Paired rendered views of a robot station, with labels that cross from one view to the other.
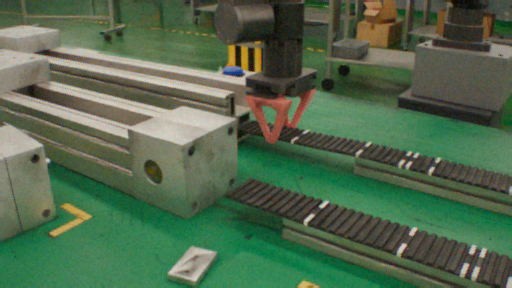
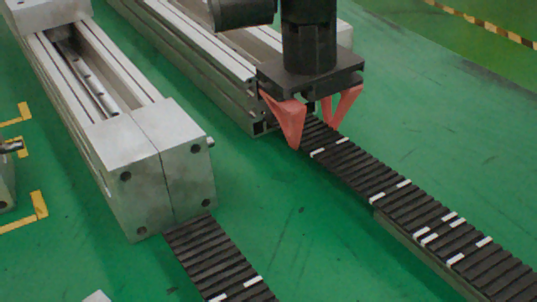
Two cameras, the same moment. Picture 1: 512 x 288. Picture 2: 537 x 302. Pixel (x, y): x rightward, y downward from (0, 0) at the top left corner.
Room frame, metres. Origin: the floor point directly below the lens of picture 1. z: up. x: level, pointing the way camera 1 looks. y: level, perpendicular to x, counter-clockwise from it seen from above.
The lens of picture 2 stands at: (0.18, -0.25, 1.18)
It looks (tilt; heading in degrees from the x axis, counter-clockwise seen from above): 36 degrees down; 29
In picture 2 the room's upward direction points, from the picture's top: 6 degrees counter-clockwise
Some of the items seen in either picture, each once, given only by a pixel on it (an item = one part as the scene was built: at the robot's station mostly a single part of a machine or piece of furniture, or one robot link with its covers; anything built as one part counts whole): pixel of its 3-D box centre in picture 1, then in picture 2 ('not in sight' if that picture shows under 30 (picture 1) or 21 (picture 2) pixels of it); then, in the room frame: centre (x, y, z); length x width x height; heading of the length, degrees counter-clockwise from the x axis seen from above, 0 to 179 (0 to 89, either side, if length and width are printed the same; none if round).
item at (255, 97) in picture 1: (276, 110); (301, 108); (0.67, -0.03, 0.85); 0.07 x 0.07 x 0.09; 56
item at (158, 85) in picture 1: (88, 79); (163, 5); (0.95, 0.35, 0.82); 0.80 x 0.10 x 0.09; 56
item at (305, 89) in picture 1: (285, 105); (320, 101); (0.69, -0.04, 0.85); 0.07 x 0.07 x 0.09; 56
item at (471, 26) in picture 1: (464, 27); not in sight; (0.99, -0.44, 0.93); 0.12 x 0.09 x 0.08; 63
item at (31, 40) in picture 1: (22, 45); not in sight; (1.09, 0.56, 0.87); 0.16 x 0.11 x 0.07; 56
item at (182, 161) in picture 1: (191, 155); (162, 164); (0.55, 0.08, 0.83); 0.12 x 0.09 x 0.10; 146
